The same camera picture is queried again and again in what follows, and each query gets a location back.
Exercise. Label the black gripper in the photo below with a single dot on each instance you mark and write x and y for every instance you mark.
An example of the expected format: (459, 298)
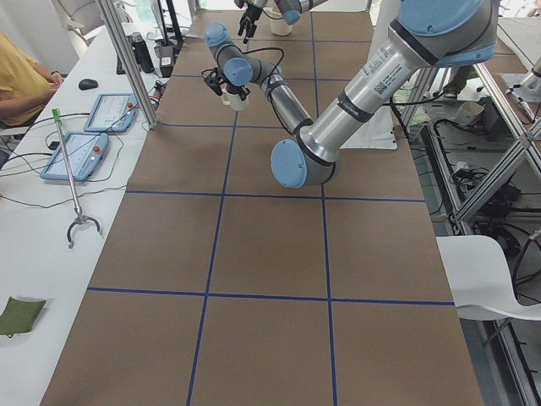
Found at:
(252, 13)
(237, 89)

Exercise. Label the white mug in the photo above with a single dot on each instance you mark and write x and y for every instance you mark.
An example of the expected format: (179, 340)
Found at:
(234, 103)

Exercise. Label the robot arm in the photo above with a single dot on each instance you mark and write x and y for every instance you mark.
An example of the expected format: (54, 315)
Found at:
(423, 34)
(284, 15)

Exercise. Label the black water bottle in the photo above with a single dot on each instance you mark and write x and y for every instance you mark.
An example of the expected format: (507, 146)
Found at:
(141, 52)

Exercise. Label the upper blue teach pendant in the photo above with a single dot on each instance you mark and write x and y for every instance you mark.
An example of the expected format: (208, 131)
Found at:
(112, 112)

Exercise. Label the blue teach pendant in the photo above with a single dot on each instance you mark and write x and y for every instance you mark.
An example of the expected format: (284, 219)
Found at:
(85, 150)
(112, 112)

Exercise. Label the black computer mouse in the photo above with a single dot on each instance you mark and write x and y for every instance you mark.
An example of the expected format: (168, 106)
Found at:
(87, 84)

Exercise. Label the lower blue teach pendant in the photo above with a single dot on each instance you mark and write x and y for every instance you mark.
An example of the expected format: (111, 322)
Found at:
(85, 150)

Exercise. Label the person in yellow shirt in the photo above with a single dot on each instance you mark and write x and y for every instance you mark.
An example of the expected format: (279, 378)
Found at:
(26, 85)

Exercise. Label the white curved chair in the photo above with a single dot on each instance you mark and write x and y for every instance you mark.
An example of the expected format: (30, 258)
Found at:
(480, 280)

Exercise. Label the green cloth pouch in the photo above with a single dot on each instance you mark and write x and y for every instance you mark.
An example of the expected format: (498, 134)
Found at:
(19, 316)

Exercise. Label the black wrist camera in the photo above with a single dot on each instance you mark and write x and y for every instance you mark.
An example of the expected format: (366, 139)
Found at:
(214, 80)

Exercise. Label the aluminium frame post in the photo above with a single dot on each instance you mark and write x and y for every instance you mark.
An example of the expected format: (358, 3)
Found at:
(124, 51)

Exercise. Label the white central pedestal column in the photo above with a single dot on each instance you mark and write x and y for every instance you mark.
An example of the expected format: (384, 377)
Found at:
(376, 127)

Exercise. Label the green handled reach grabber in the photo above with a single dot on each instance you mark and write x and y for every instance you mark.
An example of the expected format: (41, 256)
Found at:
(81, 218)

